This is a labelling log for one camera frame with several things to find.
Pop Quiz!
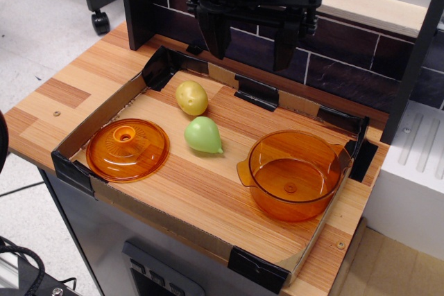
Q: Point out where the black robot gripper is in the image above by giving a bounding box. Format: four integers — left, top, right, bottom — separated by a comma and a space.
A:
187, 0, 322, 71

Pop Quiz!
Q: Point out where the orange transparent pot lid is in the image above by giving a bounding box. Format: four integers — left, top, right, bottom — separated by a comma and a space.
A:
86, 119, 170, 183

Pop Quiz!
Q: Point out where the orange transparent pot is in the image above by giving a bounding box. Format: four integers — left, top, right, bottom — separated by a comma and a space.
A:
237, 130, 352, 223

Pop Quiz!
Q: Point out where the yellow toy potato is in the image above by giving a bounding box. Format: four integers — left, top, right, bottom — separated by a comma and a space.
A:
176, 80, 208, 116

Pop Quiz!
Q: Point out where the cardboard fence with black tape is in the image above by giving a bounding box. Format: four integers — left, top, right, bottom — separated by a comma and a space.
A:
51, 46, 385, 295

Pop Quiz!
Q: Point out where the green toy pear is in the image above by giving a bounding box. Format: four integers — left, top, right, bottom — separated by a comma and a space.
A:
184, 116, 223, 154

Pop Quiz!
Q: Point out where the black office chair base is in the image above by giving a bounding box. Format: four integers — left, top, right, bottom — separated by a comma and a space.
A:
86, 0, 116, 35

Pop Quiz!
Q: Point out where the white toy sink counter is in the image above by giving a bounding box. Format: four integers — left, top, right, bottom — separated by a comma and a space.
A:
364, 101, 443, 259

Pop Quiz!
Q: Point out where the grey toy oven front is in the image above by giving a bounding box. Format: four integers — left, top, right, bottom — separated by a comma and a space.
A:
40, 171, 272, 295

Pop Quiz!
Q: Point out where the black upright post left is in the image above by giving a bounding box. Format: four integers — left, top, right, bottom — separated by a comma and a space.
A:
123, 0, 155, 51

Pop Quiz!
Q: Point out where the black upright post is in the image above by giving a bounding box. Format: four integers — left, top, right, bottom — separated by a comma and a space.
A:
380, 0, 443, 145
123, 0, 155, 51

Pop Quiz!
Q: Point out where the black upright post right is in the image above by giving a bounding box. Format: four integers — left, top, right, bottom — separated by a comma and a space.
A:
380, 0, 443, 145

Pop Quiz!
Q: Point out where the black cable bundle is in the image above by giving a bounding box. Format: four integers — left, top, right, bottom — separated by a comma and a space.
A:
0, 235, 77, 296

